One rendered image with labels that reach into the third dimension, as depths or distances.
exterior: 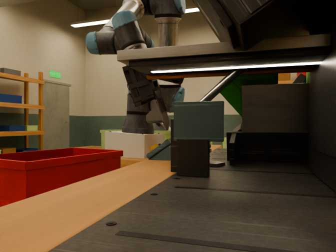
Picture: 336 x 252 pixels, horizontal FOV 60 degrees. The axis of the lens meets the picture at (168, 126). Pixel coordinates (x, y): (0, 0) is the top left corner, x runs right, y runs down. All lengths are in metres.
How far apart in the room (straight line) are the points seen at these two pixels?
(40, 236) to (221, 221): 0.17
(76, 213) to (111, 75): 9.00
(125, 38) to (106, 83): 8.51
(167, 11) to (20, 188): 0.89
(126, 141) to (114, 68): 8.04
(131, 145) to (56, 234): 1.01
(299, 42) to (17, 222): 0.43
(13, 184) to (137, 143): 0.66
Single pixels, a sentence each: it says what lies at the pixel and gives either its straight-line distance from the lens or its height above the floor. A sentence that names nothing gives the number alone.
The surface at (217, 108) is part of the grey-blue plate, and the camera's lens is 0.54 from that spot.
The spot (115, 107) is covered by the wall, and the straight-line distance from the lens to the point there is 9.14.
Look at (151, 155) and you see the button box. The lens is 0.80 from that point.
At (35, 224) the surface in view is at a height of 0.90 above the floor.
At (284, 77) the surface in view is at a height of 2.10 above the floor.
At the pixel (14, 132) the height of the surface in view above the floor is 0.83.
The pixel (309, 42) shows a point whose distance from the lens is 0.49.
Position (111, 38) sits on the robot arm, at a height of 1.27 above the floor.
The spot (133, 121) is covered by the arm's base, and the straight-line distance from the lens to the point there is 1.32.
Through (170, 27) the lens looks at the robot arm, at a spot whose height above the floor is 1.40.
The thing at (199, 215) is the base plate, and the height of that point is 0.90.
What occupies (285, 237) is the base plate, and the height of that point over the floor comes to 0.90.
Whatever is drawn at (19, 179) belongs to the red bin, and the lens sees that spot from 0.70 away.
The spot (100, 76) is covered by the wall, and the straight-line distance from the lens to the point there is 9.51.
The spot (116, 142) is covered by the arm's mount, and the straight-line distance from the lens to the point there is 1.32.
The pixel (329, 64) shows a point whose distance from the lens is 0.50.
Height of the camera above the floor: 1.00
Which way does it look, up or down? level
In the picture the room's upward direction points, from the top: straight up
